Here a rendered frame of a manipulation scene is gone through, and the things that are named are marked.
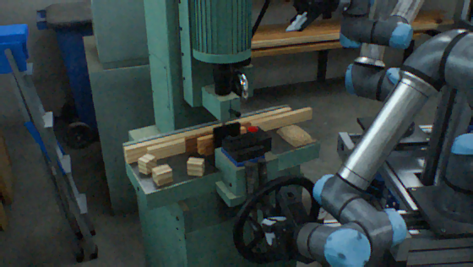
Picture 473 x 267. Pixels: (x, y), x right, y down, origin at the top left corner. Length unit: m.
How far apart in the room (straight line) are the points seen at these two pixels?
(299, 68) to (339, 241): 3.52
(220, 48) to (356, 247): 0.67
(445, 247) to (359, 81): 0.67
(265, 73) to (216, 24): 2.93
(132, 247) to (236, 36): 1.49
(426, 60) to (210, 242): 0.86
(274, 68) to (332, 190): 3.23
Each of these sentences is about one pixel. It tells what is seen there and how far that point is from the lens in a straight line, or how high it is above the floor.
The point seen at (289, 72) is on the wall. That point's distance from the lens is 4.26.
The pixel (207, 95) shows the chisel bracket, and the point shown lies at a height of 1.05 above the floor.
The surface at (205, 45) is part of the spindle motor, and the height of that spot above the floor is 1.25.
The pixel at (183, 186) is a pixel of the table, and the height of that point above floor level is 0.89.
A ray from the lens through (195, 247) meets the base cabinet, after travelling 1.45.
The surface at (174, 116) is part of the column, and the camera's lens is 1.57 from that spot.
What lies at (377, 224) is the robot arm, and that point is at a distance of 0.94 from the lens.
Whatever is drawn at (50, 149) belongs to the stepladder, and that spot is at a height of 0.66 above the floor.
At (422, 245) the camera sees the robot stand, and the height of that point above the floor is 0.74.
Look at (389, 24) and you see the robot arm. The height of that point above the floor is 1.28.
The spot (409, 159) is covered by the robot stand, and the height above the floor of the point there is 0.73.
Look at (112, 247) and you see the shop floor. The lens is 2.47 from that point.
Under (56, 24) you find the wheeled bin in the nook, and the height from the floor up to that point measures 0.92.
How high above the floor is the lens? 1.63
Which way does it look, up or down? 28 degrees down
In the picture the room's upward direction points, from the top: straight up
